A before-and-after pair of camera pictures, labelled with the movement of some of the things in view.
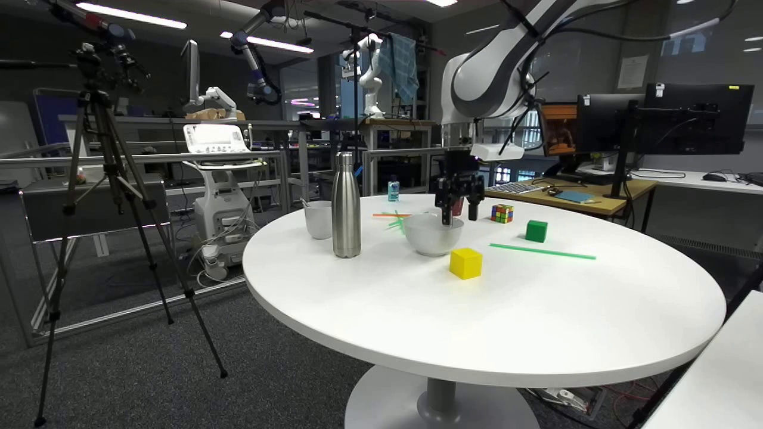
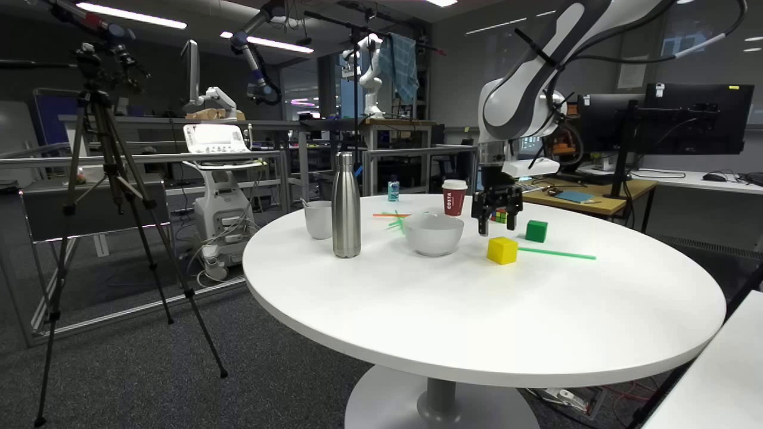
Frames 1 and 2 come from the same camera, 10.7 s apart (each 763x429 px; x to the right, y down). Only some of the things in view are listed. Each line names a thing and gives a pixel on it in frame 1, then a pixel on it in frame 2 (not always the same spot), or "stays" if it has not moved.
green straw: (542, 251) stays
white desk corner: (724, 388) stays
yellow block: (465, 262) → (501, 249)
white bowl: (431, 235) stays
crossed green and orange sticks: (398, 218) stays
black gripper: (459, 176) → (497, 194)
